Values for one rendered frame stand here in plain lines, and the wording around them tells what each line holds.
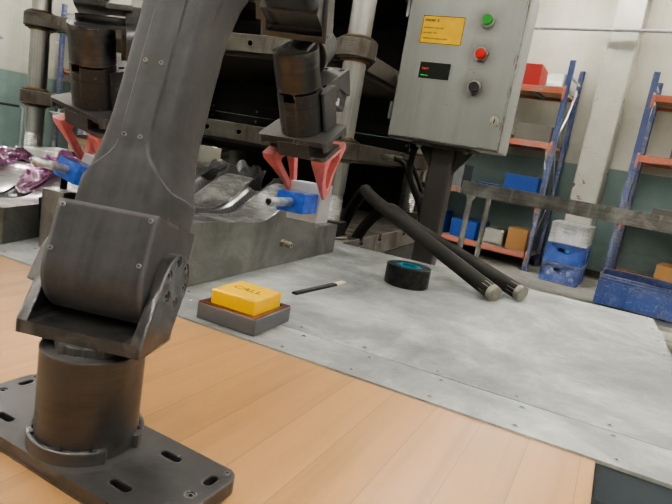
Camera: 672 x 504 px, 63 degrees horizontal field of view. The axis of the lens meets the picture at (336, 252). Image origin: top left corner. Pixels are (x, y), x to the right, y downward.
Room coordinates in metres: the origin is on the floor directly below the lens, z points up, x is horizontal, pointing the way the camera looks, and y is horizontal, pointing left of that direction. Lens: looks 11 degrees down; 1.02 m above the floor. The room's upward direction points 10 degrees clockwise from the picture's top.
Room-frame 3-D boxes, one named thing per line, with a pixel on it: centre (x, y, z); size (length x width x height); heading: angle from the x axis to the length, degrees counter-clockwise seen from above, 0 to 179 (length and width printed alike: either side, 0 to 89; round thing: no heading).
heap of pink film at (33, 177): (1.03, 0.58, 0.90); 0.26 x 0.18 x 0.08; 174
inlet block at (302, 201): (0.75, 0.07, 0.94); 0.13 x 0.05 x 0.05; 157
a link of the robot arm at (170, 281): (0.34, 0.14, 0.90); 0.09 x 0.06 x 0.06; 82
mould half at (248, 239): (0.98, 0.22, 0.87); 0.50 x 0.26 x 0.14; 157
